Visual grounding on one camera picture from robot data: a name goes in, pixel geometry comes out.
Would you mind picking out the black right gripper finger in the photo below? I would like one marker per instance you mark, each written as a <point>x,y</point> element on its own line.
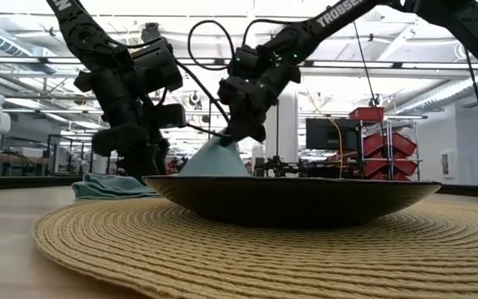
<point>256,133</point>
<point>235,135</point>

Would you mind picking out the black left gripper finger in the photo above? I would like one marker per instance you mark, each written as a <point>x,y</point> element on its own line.
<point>139,166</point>
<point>158,158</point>

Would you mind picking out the light blue cloth napkin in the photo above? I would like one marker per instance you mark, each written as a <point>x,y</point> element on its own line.
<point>214,162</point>

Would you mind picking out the patterned ceramic plate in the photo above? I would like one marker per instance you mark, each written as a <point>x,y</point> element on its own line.
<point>293,201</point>

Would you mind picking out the round woven straw placemat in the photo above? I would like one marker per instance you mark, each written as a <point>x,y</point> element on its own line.
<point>264,266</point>

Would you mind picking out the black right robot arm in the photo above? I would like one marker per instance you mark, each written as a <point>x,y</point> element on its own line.
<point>347,12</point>

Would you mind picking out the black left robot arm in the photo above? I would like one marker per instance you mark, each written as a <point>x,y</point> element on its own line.
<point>81,37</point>

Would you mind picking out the white building column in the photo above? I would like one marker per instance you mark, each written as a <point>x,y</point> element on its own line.
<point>289,133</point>

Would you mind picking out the round ceiling fixture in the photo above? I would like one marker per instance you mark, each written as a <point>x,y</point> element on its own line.
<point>194,99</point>

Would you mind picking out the dark background workbench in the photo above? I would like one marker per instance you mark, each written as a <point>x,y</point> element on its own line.
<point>305,168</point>

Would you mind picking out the black monitor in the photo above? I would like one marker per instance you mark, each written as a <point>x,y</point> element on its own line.
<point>320,135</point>

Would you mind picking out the flat red storage bin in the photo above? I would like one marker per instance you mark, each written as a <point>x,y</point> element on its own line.
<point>367,113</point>

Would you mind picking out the wooden background desk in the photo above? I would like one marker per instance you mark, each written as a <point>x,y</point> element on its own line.
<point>15,160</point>

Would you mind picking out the tilted red storage bin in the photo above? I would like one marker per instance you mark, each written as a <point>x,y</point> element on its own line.
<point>374,166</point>
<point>405,166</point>
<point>372,143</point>
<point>403,144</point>

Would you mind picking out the long ceiling light bar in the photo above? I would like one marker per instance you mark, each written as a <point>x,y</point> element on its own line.
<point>15,61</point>

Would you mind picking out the metal storage rack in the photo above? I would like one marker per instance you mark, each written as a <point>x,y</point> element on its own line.
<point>389,141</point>

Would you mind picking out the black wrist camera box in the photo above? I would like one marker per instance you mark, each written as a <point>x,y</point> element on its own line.
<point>228,91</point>
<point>158,64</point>

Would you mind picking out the black cell frame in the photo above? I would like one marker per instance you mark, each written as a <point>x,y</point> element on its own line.
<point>49,155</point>

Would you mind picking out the white wall box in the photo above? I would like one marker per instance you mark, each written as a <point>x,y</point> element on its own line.
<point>450,162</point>

